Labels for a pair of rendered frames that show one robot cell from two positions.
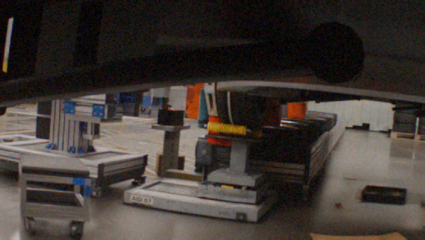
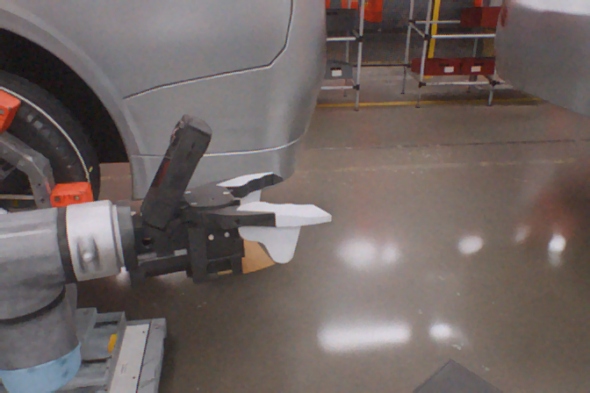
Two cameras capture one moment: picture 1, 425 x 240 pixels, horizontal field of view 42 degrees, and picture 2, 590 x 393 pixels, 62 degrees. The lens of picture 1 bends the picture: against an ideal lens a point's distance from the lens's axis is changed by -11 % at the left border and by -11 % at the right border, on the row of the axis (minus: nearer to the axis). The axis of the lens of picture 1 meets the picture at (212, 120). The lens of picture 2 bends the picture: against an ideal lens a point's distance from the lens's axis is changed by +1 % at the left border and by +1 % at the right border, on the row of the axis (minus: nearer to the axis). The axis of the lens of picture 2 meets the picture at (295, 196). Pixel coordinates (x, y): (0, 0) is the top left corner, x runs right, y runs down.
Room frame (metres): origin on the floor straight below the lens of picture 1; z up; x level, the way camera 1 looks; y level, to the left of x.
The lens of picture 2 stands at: (3.56, 1.41, 1.47)
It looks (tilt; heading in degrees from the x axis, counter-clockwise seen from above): 26 degrees down; 249
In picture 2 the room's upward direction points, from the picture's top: straight up
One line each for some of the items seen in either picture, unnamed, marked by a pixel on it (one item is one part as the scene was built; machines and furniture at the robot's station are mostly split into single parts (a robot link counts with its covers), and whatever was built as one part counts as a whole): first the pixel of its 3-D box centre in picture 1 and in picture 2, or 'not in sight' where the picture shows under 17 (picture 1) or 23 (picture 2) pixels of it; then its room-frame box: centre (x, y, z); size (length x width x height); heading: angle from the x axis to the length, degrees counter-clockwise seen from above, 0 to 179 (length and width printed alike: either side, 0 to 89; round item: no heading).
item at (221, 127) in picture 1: (227, 128); not in sight; (3.86, -0.10, 0.51); 0.29 x 0.06 x 0.06; 76
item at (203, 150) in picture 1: (225, 162); not in sight; (4.25, -0.12, 0.26); 0.42 x 0.18 x 0.35; 76
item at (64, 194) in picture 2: not in sight; (72, 199); (3.69, 0.04, 0.85); 0.09 x 0.08 x 0.07; 166
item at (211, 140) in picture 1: (221, 131); not in sight; (3.99, -0.07, 0.48); 0.16 x 0.12 x 0.17; 76
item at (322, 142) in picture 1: (319, 150); not in sight; (5.53, -1.00, 0.28); 2.47 x 0.06 x 0.22; 166
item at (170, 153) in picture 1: (170, 156); not in sight; (4.66, 0.29, 0.21); 0.10 x 0.10 x 0.42; 76
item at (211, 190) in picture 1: (235, 188); (46, 356); (3.92, -0.18, 0.13); 0.50 x 0.36 x 0.10; 166
